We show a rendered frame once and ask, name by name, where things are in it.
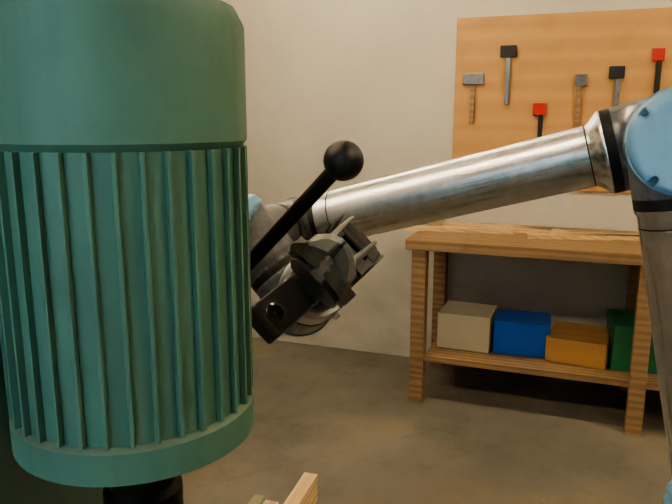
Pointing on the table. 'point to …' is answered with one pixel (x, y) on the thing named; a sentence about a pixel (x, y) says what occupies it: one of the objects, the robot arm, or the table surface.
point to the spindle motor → (124, 237)
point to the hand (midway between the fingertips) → (336, 252)
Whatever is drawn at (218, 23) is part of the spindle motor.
